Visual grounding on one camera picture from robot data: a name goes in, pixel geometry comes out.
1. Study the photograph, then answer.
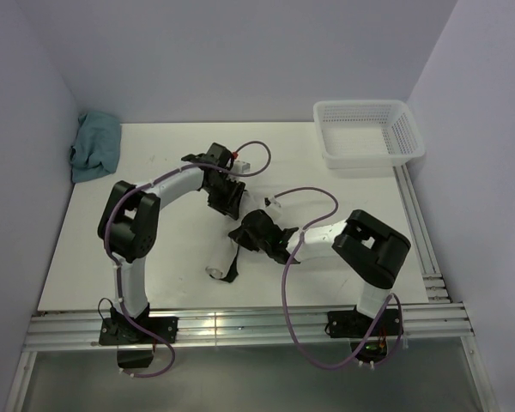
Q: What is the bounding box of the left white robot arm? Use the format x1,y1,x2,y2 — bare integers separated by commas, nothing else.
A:
98,143,250,342

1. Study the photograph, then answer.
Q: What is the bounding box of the white plastic perforated basket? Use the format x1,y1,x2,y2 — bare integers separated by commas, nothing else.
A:
313,100,426,169

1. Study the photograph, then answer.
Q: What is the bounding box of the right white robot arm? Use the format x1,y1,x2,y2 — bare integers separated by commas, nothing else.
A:
228,209,411,335

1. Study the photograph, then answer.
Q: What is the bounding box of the purple cable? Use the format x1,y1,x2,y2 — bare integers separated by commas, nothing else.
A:
270,185,403,371
104,140,272,380

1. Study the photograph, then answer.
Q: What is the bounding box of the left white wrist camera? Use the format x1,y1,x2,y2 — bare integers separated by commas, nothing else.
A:
230,152,251,177

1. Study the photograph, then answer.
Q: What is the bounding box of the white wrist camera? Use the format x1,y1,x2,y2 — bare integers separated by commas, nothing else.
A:
264,196,282,220
230,152,251,177

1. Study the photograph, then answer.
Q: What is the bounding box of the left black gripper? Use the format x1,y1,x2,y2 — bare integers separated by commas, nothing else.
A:
203,175,245,220

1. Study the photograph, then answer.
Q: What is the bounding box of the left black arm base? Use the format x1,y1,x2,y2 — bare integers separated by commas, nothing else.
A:
99,307,179,369

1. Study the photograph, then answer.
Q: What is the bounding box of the aluminium rail frame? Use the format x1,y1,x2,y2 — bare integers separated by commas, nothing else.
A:
5,167,499,411

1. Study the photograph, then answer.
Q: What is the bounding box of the crumpled light blue t-shirt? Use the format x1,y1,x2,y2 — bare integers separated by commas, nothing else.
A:
70,111,122,184

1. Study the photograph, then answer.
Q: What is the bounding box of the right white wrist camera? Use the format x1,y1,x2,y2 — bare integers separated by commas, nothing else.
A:
264,196,282,220

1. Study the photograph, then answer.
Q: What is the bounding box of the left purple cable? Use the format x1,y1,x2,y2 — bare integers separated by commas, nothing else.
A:
104,140,272,380

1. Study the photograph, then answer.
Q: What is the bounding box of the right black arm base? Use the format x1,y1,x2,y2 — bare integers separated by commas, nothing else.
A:
324,309,403,364

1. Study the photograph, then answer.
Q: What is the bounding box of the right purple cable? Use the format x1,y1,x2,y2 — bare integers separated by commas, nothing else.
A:
270,185,403,371

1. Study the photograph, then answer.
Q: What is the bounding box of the white green raglan t-shirt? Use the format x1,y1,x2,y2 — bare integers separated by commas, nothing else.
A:
205,191,265,282

